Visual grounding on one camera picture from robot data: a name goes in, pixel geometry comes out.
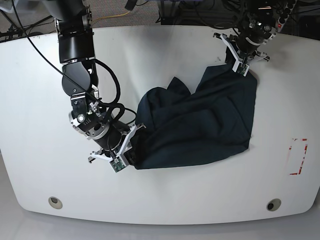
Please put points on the right table grommet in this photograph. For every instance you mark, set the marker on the right table grommet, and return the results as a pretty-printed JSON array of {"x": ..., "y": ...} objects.
[{"x": 273, "y": 205}]

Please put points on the table grommet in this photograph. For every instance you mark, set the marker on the table grommet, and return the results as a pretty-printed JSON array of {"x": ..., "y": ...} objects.
[
  {"x": 273, "y": 205},
  {"x": 55, "y": 203}
]

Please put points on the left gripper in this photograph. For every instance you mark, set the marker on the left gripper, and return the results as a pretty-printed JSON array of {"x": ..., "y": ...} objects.
[{"x": 247, "y": 50}]

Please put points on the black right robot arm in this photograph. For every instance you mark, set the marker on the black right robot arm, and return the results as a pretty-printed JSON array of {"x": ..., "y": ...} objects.
[{"x": 90, "y": 116}]

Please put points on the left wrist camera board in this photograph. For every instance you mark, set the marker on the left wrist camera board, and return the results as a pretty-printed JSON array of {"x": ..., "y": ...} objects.
[{"x": 242, "y": 69}]

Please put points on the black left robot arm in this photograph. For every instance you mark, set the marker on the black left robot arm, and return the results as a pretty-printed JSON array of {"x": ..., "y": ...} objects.
[{"x": 256, "y": 25}]

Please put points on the dark teal T-shirt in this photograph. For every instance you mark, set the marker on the dark teal T-shirt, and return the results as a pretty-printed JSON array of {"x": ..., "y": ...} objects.
[{"x": 183, "y": 129}]

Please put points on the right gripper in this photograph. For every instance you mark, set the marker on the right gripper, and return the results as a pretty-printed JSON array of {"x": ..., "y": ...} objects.
[{"x": 110, "y": 135}]

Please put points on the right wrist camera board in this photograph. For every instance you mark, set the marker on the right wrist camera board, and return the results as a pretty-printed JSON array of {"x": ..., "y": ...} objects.
[{"x": 117, "y": 165}]

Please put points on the red tape marking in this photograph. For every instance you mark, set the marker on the red tape marking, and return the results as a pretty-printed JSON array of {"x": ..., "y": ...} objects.
[{"x": 296, "y": 156}]

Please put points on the left table grommet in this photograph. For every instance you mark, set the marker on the left table grommet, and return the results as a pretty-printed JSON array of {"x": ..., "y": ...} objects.
[{"x": 55, "y": 203}]

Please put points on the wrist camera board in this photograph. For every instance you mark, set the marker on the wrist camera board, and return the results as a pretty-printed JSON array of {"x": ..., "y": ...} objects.
[
  {"x": 117, "y": 165},
  {"x": 242, "y": 69}
]

